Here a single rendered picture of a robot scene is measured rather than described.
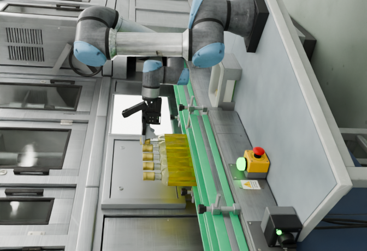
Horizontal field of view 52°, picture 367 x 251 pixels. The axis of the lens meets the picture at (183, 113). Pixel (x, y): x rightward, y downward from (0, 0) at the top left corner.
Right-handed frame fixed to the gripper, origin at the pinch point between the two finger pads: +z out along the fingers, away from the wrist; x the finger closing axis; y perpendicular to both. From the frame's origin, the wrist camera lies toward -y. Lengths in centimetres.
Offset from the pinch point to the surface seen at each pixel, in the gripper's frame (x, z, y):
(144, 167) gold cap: -18.6, 4.4, 0.8
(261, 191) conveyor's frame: -50, -3, 37
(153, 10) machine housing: 112, -53, 8
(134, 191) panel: -14.7, 17.2, -2.4
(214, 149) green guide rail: -26.6, -7.4, 26.2
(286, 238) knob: -75, -2, 36
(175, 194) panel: -16.5, 17.3, 14.6
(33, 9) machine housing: 100, -47, -68
